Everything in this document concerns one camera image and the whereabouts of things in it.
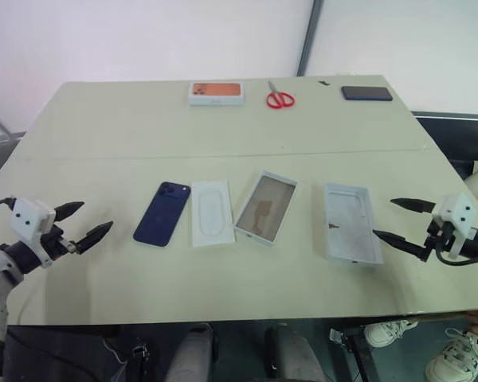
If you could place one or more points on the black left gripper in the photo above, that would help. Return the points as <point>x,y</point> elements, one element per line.
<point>57,242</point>

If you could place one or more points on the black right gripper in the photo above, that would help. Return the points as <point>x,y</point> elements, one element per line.
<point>442,236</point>

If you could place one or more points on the white box lid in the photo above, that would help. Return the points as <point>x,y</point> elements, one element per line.
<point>352,224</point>

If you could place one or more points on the dark blue smartphone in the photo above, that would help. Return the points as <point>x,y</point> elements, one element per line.
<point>161,215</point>

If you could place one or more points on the white paper insert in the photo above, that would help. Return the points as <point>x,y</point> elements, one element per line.
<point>212,215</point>

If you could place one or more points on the white box bottom tray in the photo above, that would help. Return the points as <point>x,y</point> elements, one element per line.
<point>265,209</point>

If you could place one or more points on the dark phone lying flat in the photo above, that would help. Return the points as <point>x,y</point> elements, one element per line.
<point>366,93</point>

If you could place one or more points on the orange printed phone box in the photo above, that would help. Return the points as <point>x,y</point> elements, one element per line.
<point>217,92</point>

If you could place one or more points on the dark side table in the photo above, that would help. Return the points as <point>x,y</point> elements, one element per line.
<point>458,131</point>

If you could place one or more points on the white sneaker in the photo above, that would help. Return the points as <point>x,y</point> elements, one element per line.
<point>458,358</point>
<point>386,332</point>

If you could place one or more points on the silver metal clasp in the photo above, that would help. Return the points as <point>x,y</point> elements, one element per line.
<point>338,336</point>

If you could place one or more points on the black bag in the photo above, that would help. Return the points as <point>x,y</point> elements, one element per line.
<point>63,354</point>

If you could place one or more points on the small black clip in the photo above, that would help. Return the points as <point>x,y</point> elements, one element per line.
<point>324,83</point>

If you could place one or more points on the grey rounded shape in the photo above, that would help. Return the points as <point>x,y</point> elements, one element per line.
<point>191,354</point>

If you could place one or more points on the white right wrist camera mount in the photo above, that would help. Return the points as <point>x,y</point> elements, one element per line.
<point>458,211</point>

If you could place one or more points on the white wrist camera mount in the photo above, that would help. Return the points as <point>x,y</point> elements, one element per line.
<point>458,211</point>
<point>28,217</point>

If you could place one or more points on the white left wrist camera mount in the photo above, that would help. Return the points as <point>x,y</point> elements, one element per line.
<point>28,217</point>

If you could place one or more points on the grey metal frame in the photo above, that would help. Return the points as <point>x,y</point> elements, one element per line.
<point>0,137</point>

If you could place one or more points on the grey metal post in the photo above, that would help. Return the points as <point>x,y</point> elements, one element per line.
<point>308,37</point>

